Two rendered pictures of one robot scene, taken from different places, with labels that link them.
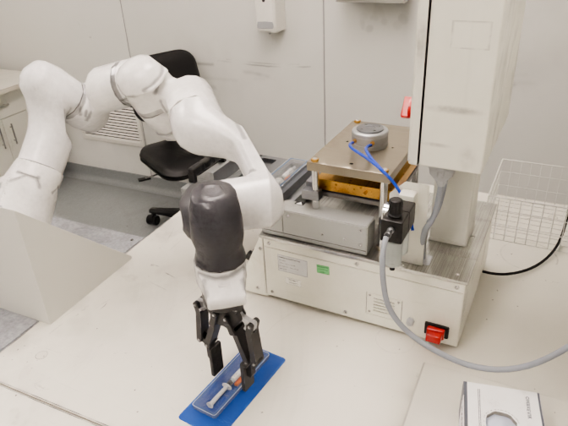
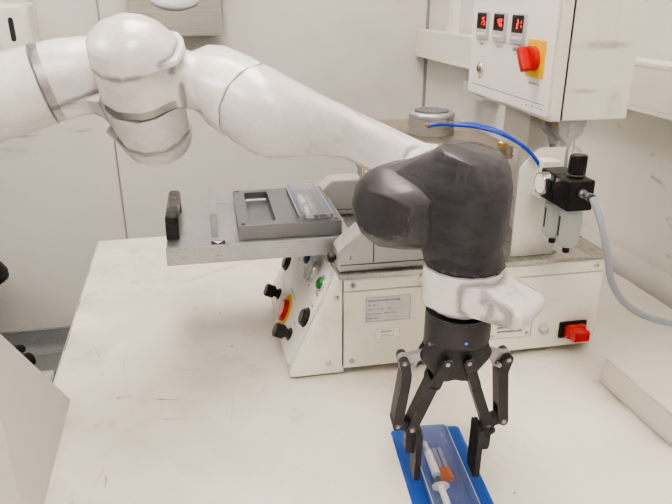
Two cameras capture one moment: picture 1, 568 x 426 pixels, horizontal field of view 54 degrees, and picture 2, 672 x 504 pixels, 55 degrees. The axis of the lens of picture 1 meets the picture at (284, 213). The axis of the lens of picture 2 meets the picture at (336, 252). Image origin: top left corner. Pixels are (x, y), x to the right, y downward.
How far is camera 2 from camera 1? 78 cm
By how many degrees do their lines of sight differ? 36
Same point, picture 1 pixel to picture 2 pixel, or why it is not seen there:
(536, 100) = not seen: hidden behind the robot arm
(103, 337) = not seen: outside the picture
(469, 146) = (616, 87)
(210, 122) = (310, 95)
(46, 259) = (13, 413)
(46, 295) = (21, 491)
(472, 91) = (623, 20)
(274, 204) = not seen: hidden behind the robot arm
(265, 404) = (505, 482)
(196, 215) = (479, 184)
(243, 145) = (370, 122)
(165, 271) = (153, 398)
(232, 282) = (514, 285)
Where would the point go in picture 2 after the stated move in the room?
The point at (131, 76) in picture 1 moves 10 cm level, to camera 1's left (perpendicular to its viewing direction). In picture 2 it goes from (137, 40) to (52, 44)
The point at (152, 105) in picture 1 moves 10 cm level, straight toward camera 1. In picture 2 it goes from (163, 94) to (217, 101)
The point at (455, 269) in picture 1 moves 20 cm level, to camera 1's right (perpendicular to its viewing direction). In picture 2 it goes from (581, 248) to (639, 223)
